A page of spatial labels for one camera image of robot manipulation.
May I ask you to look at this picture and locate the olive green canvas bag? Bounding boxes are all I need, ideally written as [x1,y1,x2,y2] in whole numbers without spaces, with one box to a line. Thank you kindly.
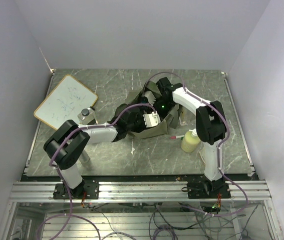
[124,81,182,139]

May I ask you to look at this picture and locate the clear square bottle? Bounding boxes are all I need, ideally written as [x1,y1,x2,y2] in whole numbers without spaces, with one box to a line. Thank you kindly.
[77,107,97,125]

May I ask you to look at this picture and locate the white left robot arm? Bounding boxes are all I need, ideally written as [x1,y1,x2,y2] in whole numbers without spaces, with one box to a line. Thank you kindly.
[43,103,150,199]

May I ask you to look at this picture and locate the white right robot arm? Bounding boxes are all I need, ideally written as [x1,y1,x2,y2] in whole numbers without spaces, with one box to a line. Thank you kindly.
[156,77,229,198]

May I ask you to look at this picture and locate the clear perfume bottle, black cap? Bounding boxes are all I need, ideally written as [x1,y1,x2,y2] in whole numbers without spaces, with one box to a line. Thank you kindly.
[179,108,188,126]

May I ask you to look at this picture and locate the red and white marker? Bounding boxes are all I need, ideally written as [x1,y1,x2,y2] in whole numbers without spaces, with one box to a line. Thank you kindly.
[170,135,185,140]

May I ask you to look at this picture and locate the yellow-green pump bottle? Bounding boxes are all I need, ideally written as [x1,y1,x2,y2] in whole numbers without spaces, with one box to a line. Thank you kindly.
[181,128,201,153]

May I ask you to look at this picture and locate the grey metallic tube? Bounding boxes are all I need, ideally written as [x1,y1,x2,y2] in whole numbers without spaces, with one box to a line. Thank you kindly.
[79,150,90,165]

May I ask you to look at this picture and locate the yellow-framed small whiteboard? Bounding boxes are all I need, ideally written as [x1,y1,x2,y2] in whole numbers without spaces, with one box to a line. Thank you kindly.
[34,74,98,130]

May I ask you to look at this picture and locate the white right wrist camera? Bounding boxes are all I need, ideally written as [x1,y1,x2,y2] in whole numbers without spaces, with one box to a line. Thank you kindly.
[143,91,156,106]

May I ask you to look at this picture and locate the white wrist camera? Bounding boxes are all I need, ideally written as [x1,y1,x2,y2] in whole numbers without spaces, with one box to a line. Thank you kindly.
[143,91,156,106]
[143,111,161,128]

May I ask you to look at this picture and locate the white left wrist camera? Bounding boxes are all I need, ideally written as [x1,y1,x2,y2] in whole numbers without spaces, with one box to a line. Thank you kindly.
[143,111,161,128]

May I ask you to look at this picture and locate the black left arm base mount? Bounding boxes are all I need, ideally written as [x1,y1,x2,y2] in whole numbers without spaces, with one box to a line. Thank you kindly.
[53,180,99,200]

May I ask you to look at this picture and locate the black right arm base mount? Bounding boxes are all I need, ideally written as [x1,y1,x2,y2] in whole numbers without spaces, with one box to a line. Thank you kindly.
[181,181,231,199]

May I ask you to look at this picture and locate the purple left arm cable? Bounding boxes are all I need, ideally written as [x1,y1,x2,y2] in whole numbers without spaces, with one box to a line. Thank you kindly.
[36,103,157,240]

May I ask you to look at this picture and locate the loose cables under table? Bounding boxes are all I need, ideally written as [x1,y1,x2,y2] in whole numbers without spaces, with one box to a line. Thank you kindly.
[64,199,255,240]

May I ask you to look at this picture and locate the aluminium rail frame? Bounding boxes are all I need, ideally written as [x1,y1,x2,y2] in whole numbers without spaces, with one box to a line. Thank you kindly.
[0,175,284,240]

